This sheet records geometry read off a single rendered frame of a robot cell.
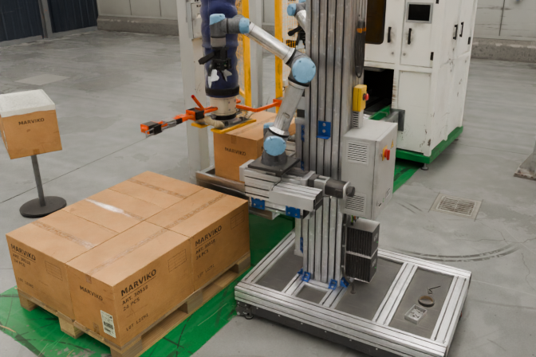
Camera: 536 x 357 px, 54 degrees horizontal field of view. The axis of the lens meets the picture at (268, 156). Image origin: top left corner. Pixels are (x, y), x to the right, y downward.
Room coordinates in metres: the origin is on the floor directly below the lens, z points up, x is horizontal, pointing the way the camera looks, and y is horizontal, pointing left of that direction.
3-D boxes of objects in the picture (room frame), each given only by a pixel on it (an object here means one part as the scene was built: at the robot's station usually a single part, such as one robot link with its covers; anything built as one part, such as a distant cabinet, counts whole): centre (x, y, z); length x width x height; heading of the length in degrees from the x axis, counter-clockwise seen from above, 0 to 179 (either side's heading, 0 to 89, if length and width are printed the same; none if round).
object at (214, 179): (3.46, 0.26, 0.58); 0.70 x 0.03 x 0.06; 55
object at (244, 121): (3.33, 0.22, 1.10); 0.34 x 0.10 x 0.05; 139
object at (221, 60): (2.64, 0.23, 1.66); 0.09 x 0.08 x 0.12; 61
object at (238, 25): (2.66, 0.14, 1.82); 0.11 x 0.11 x 0.08; 1
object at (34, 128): (4.29, 2.05, 0.82); 0.60 x 0.40 x 0.40; 31
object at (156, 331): (3.07, 0.89, 0.07); 1.20 x 1.00 x 0.14; 145
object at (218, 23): (2.64, 0.23, 1.82); 0.09 x 0.08 x 0.11; 91
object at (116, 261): (3.07, 0.89, 0.34); 1.20 x 1.00 x 0.40; 145
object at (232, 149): (3.75, 0.06, 0.75); 0.60 x 0.40 x 0.40; 144
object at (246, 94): (4.70, 0.27, 1.05); 0.87 x 0.10 x 2.10; 17
